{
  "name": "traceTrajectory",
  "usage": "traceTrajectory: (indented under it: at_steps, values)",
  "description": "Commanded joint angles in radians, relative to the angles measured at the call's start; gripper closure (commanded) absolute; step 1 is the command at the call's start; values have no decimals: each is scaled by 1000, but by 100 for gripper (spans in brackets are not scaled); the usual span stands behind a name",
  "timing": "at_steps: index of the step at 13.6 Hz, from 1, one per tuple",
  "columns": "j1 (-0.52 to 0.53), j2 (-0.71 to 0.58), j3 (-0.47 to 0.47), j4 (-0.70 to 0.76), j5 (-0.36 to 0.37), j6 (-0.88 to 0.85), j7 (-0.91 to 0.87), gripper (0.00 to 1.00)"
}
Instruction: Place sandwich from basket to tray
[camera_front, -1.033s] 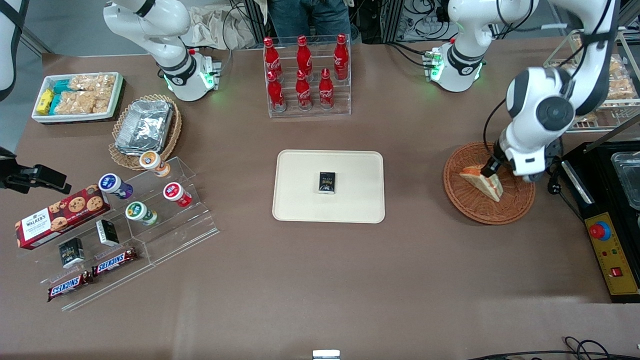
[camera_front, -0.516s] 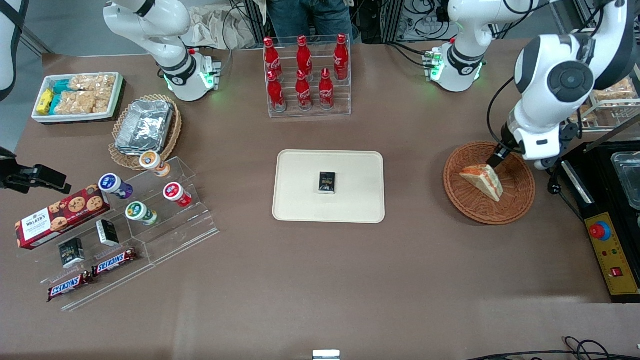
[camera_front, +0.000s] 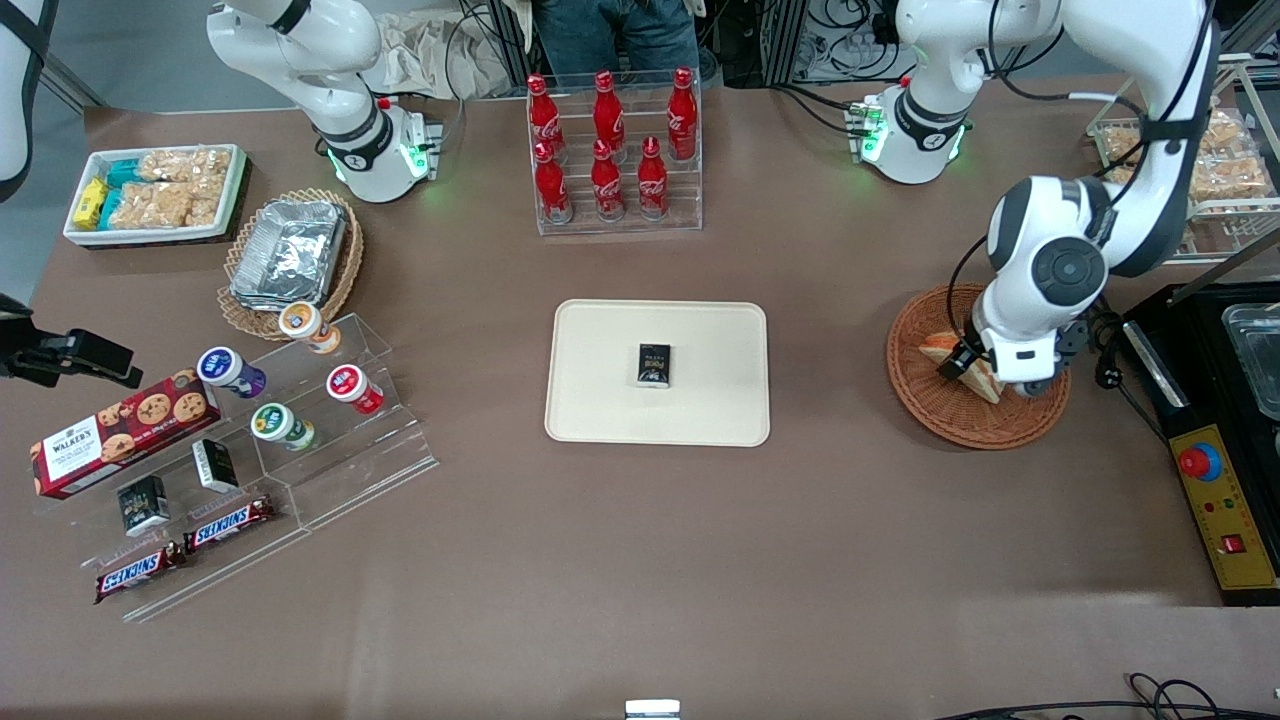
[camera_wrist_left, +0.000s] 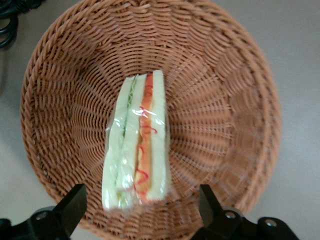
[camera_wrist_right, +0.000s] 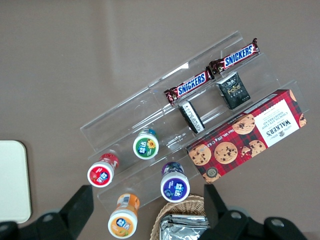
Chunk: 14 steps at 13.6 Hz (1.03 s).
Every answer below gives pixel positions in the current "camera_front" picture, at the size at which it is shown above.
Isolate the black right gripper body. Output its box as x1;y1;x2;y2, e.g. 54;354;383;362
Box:
0;295;41;387

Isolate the triangle sandwich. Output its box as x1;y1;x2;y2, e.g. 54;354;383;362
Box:
918;332;1006;405

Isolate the right arm base connector block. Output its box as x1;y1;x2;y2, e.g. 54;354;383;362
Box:
400;105;447;183

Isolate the left arm base connector block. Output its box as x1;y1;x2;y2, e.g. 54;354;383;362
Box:
847;95;889;163

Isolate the brown round wicker basket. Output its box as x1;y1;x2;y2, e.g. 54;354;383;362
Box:
886;282;1072;451

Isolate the light woven wicker basket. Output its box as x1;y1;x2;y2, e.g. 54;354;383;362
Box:
217;187;365;342

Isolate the cream plastic tray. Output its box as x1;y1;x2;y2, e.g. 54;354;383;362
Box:
544;299;772;448

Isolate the red cookie box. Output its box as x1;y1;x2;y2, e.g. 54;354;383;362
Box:
29;369;224;500

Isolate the purple yogurt cup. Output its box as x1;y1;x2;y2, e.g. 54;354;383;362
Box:
196;346;268;400

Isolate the white rectangular snack bin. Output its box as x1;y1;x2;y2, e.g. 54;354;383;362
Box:
62;144;249;248

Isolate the clear bag of crackers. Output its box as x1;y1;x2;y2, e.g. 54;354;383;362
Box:
108;183;193;231
138;148;233;183
185;180;229;227

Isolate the black machine with yellow panel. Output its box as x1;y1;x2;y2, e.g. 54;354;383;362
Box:
1120;282;1280;607

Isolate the red emergency stop button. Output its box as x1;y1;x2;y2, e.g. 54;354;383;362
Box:
1178;441;1223;483

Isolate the green yogurt cup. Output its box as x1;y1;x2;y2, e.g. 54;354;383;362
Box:
250;402;317;452

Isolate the brown chocolate bar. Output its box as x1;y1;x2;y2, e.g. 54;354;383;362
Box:
183;495;278;554
94;542;188;605

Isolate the orange yogurt cup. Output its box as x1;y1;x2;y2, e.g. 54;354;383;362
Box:
277;301;342;355

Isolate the grey metal lever bar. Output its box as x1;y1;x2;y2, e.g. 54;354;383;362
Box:
1168;228;1280;306

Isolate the clear plastic container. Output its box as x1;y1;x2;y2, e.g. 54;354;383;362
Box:
1221;304;1280;421

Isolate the stack of foil trays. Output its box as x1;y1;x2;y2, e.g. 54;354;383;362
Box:
229;199;349;312

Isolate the red yogurt cup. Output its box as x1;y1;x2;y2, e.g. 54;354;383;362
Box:
326;364;386;416

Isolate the clear acrylic stepped shelf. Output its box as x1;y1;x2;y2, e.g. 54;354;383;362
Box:
35;312;440;624

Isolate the clear acrylic bottle rack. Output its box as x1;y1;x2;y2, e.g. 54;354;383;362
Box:
527;68;704;237

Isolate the red cola bottle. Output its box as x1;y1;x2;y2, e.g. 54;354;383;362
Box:
637;136;669;220
533;141;573;224
593;70;627;161
527;74;564;166
590;139;626;222
667;67;699;163

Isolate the beige crumpled cloth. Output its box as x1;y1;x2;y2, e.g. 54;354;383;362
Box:
375;8;526;101

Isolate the person in blue jeans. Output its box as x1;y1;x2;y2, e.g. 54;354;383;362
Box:
533;0;706;79

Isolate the black power cable with plug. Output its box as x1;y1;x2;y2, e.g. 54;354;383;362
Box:
1088;300;1171;446

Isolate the black arm-mounted cable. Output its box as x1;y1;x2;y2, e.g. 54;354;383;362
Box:
946;0;1221;346

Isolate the white wire rack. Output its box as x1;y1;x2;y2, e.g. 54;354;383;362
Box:
1087;53;1280;265

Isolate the black base cable bundle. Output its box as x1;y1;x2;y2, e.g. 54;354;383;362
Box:
772;83;863;134

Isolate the metal frame equipment stand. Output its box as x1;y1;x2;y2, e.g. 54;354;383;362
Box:
700;0;901;86

